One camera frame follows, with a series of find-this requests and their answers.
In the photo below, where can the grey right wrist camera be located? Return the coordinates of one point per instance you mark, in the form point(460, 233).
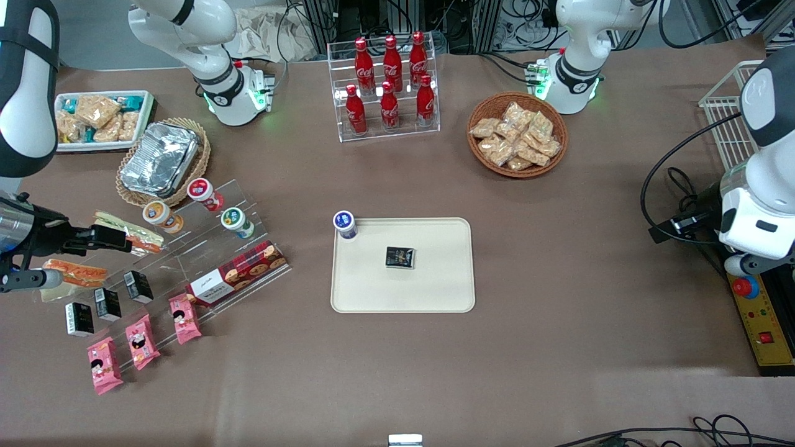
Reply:
point(31, 280)

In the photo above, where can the wrapped rice cracker packet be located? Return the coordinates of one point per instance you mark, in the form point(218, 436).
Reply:
point(96, 110)
point(128, 125)
point(68, 127)
point(107, 130)

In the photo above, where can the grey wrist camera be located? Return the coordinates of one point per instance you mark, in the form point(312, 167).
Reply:
point(31, 280)
point(736, 266)

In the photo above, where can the red-lid yogurt cup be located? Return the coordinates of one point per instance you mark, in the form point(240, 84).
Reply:
point(202, 189)

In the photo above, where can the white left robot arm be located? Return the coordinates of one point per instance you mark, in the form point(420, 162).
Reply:
point(581, 37)

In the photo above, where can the red tartan cookie box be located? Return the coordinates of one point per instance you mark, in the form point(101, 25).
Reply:
point(239, 273)

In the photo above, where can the orange-lid yogurt cup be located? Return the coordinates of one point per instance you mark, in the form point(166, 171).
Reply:
point(158, 214)

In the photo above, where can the black tissue pack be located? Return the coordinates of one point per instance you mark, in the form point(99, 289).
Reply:
point(138, 287)
point(108, 304)
point(400, 257)
point(79, 319)

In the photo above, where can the pink snack packet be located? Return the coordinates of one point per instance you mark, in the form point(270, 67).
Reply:
point(104, 366)
point(142, 343)
point(185, 319)

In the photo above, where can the small white box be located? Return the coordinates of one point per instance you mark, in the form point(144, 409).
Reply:
point(405, 441)

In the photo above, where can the clear-wrapped biscuit packet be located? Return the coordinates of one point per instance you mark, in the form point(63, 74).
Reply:
point(484, 128)
point(540, 127)
point(518, 115)
point(549, 148)
point(495, 150)
point(520, 163)
point(533, 153)

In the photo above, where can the round wicker basket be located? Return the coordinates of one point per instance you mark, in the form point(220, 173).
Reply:
point(481, 155)

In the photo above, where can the crumpled clear plastic sheet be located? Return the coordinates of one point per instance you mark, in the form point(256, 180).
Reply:
point(273, 34)

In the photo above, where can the yellow and black control box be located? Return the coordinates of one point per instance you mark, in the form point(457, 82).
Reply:
point(767, 323)

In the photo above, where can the red cola bottle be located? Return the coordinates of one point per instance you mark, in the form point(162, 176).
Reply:
point(389, 108)
point(418, 59)
point(356, 112)
point(364, 65)
point(392, 62)
point(425, 102)

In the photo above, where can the clear acrylic tiered stand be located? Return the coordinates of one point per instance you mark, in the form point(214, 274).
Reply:
point(186, 251)

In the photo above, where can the aluminium profile frame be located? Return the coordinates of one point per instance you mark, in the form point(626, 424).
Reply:
point(472, 18)

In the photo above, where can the beige plastic serving tray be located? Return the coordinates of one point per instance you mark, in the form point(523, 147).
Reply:
point(435, 279)

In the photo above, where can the green-lid yogurt cup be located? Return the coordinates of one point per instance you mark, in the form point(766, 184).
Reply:
point(235, 218)

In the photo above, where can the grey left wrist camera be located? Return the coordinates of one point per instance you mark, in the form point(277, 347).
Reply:
point(736, 266)

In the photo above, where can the blue-lid yogurt cup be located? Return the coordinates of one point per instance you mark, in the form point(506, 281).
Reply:
point(345, 223)

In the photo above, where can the foil tray in basket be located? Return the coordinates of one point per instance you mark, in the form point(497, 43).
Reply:
point(203, 152)

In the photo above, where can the aluminium foil container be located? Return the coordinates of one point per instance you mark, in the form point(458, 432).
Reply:
point(161, 158)

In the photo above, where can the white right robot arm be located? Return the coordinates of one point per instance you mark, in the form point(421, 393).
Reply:
point(186, 31)

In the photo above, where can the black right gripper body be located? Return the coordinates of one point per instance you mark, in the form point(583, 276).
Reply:
point(45, 236)

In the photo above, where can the clear acrylic bottle rack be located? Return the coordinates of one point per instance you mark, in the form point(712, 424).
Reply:
point(338, 133)

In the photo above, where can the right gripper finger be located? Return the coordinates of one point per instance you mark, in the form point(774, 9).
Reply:
point(115, 239)
point(77, 247)

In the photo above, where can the plastic-wrapped triangle sandwich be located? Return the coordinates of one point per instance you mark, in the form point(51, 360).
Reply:
point(149, 239)
point(77, 273)

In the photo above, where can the red emergency stop button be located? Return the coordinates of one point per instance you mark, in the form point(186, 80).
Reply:
point(745, 287)

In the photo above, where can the white rectangular snack bin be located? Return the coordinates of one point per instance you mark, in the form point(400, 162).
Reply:
point(149, 115)

